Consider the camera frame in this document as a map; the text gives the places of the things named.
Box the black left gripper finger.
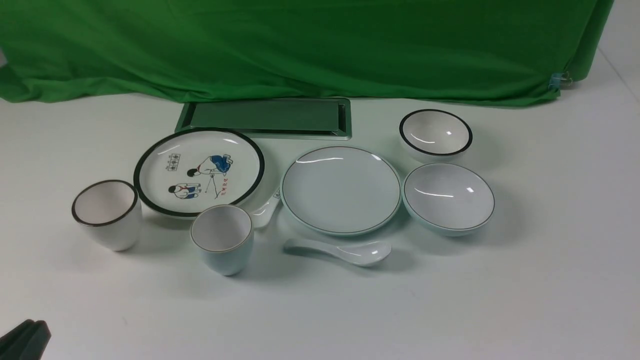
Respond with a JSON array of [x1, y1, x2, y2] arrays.
[[0, 319, 41, 360]]

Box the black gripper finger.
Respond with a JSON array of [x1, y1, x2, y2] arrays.
[[14, 320, 51, 360]]

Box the pale blue brown-rimmed cup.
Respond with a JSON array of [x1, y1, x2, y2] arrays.
[[189, 204, 254, 277]]

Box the pale blue brown-rimmed bowl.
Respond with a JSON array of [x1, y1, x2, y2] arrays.
[[401, 162, 495, 237]]

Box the white black-rimmed cup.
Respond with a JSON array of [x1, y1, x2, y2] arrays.
[[70, 179, 143, 252]]

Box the black-rimmed illustrated plate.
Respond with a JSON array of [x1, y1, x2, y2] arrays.
[[133, 128, 266, 220]]

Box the white spoon with label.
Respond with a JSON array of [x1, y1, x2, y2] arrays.
[[249, 187, 281, 229]]

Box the white ceramic spoon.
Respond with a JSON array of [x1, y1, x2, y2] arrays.
[[282, 238, 393, 268]]

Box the plain pale blue plate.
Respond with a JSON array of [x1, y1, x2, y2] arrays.
[[279, 145, 402, 237]]

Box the small black-rimmed white bowl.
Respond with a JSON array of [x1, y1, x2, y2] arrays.
[[398, 109, 474, 164]]

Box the green backdrop cloth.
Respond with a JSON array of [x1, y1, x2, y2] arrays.
[[0, 0, 614, 107]]

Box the blue binder clip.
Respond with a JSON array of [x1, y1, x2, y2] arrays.
[[547, 71, 574, 91]]

